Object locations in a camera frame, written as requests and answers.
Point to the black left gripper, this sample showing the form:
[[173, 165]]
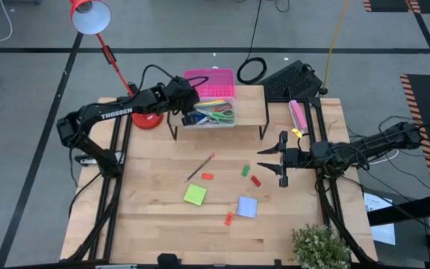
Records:
[[184, 95]]

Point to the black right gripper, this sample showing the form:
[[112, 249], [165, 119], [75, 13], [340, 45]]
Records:
[[297, 157]]

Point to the yellow highlighter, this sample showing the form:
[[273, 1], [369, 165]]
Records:
[[209, 102]]

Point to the red eraser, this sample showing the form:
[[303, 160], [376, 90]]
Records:
[[255, 181]]

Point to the green eraser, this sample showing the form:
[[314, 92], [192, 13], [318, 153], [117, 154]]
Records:
[[245, 170]]

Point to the dark pencil pink eraser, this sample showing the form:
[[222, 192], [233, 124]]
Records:
[[200, 167]]

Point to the periwinkle sticky note pad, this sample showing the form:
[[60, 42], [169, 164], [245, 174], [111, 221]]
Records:
[[247, 207]]

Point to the orange eraser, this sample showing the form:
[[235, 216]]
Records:
[[207, 176], [228, 219]]

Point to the green sticky note pad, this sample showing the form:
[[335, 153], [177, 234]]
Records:
[[195, 194]]

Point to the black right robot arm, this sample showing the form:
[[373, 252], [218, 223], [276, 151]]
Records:
[[379, 143]]

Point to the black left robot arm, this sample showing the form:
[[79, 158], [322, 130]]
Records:
[[99, 116]]

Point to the clear plastic box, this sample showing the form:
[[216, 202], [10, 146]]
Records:
[[218, 126]]

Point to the yellow tag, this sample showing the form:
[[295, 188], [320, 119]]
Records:
[[296, 133]]

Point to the pink plastic basket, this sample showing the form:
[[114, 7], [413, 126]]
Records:
[[215, 84]]

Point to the red desk lamp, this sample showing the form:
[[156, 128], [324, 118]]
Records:
[[148, 120]]

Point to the pink marker box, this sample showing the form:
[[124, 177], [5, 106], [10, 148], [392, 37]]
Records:
[[298, 116]]

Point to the wooden shelf riser black legs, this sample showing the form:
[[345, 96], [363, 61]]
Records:
[[250, 108]]

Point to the black perforated panel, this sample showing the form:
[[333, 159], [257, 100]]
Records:
[[289, 80]]

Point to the potted plant white flowers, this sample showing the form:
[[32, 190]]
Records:
[[319, 246]]

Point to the white paper sheet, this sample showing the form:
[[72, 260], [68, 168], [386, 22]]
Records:
[[381, 224]]

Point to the black beam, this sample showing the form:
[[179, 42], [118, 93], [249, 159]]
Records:
[[405, 213]]

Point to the black mat hazard stripe edge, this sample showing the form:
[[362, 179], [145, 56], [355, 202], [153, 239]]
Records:
[[386, 4]]

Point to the black table-level camera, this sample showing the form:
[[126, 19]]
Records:
[[168, 261]]

